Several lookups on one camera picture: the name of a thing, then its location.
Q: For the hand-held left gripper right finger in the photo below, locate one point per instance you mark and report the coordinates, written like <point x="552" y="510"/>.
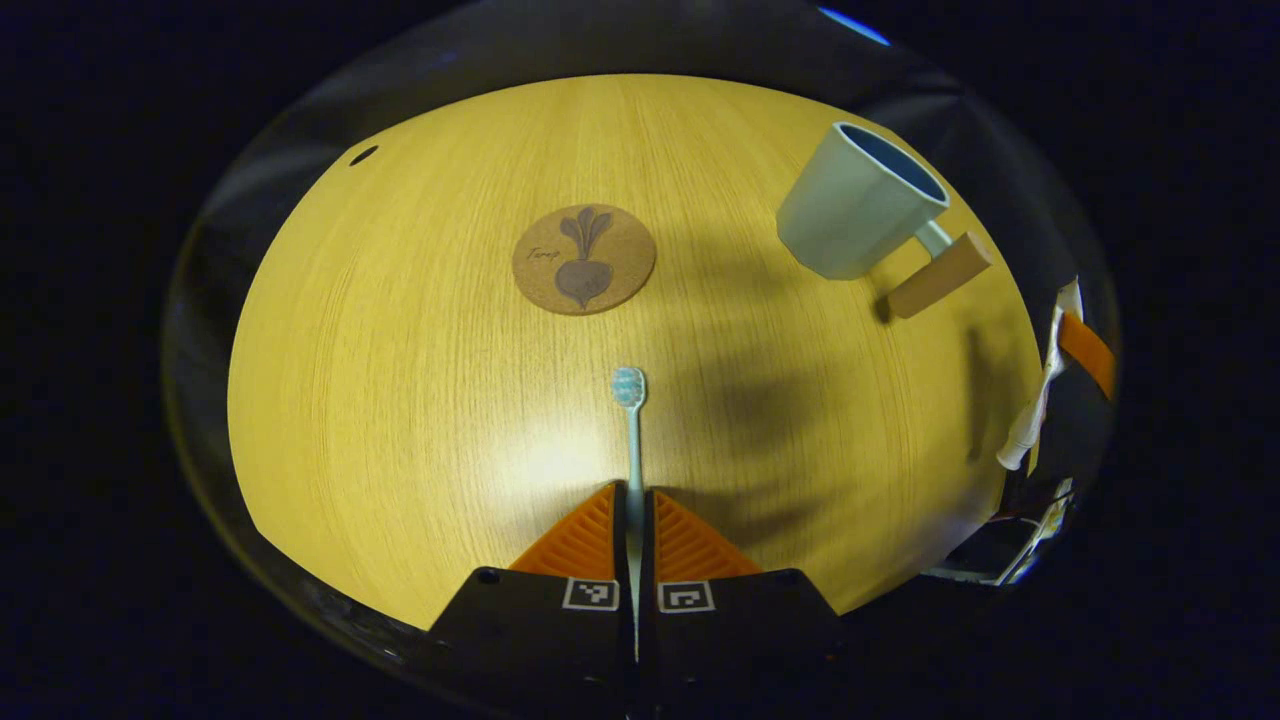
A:
<point x="740" y="640"/>

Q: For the light blue toothbrush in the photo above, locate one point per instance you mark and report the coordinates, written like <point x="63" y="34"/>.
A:
<point x="634" y="450"/>

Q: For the black backdrop cloth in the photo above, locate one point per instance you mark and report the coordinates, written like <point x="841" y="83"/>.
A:
<point x="600" y="40"/>

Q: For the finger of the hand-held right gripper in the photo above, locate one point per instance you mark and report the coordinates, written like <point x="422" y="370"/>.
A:
<point x="1090" y="355"/>

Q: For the white toothpaste tube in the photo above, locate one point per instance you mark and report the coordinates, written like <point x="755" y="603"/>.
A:
<point x="1040" y="400"/>

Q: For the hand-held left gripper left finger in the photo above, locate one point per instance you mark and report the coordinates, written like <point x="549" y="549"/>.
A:
<point x="540" y="640"/>

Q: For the round cork coaster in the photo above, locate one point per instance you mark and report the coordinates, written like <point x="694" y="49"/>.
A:
<point x="584" y="260"/>

